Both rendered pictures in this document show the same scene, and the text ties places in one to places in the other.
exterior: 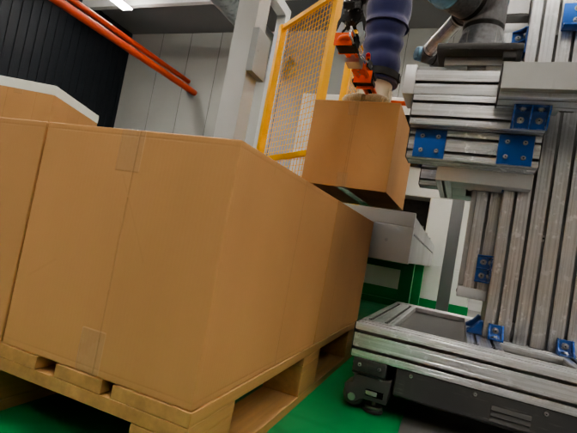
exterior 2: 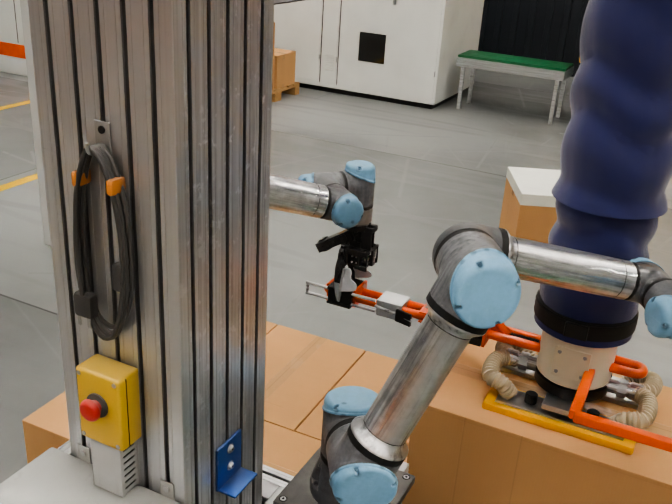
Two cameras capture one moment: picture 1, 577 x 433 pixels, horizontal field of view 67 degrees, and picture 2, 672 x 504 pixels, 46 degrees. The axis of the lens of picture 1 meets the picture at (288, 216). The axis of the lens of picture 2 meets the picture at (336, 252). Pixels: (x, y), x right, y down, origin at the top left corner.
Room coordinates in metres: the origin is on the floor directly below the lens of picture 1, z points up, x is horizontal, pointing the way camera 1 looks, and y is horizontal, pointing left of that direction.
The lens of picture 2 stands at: (1.74, -1.96, 2.14)
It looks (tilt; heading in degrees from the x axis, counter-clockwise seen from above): 24 degrees down; 93
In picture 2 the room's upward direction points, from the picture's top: 4 degrees clockwise
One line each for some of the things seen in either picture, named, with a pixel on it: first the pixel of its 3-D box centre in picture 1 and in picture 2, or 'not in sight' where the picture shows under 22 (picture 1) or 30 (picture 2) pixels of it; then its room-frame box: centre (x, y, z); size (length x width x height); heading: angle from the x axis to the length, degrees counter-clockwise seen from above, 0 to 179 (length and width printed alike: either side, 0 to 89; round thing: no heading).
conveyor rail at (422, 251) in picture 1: (422, 250); not in sight; (2.86, -0.91, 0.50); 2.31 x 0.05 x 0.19; 159
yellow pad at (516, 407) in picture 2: not in sight; (560, 411); (2.19, -0.42, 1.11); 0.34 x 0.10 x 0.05; 158
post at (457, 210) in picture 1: (450, 252); not in sight; (2.24, -0.86, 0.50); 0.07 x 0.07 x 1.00; 69
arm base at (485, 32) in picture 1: (481, 44); not in sight; (1.26, -0.48, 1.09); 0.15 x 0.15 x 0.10
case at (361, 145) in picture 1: (362, 159); (545, 464); (2.21, -0.32, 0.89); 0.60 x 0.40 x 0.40; 158
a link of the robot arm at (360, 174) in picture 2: not in sight; (358, 184); (1.68, -0.12, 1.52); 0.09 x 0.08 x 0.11; 26
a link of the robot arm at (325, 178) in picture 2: not in sight; (323, 190); (1.60, -0.18, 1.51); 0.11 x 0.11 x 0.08; 26
